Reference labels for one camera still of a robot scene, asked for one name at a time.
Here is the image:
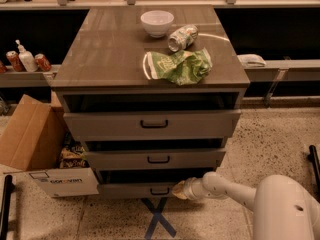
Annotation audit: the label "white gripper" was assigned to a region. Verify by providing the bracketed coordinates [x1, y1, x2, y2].
[172, 177, 203, 200]

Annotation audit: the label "grey bottom drawer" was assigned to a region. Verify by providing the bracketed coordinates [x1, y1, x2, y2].
[98, 182, 174, 199]

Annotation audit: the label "grey drawer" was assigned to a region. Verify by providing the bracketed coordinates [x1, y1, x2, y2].
[98, 182, 174, 199]
[64, 110, 240, 141]
[86, 149, 226, 170]

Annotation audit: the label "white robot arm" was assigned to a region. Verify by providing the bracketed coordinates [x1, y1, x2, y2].
[172, 172, 320, 240]

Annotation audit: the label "grey top drawer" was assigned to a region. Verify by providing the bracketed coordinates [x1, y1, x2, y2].
[64, 110, 240, 141]

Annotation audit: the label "grey middle drawer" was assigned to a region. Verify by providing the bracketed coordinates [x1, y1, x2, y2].
[86, 149, 226, 170]

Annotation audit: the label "grey drawer cabinet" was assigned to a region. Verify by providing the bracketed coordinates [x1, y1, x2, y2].
[52, 6, 249, 189]

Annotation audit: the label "snack bags in box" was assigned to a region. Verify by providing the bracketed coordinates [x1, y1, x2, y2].
[59, 145, 88, 168]

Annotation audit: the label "green chip bag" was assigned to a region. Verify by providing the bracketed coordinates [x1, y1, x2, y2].
[142, 49, 213, 86]

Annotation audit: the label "black bar right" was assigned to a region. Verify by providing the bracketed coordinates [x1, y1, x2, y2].
[307, 145, 320, 192]

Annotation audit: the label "black bar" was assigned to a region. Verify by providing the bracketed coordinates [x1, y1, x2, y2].
[307, 145, 320, 192]
[0, 175, 13, 240]

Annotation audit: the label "white folded cloth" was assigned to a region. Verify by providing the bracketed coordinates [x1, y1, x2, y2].
[238, 54, 266, 67]

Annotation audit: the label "crushed green soda can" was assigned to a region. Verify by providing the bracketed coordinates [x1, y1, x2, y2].
[168, 24, 198, 52]

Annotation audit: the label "brown cardboard box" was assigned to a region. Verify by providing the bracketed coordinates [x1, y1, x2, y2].
[0, 95, 98, 198]

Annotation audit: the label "white bowl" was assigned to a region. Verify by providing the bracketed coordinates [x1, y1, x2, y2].
[140, 10, 174, 38]

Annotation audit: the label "black bar left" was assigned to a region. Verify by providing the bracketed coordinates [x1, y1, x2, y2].
[0, 175, 13, 240]

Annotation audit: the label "red soda can right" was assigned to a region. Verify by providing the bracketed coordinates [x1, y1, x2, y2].
[35, 53, 51, 72]

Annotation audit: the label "red soda can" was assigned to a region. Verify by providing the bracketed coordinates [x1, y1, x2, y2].
[6, 51, 24, 72]
[35, 53, 51, 72]

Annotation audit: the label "white soap dispenser bottle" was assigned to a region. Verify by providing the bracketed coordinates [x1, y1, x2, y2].
[16, 40, 38, 72]

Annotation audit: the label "red soda can left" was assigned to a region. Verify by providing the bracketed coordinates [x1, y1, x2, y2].
[6, 51, 24, 72]

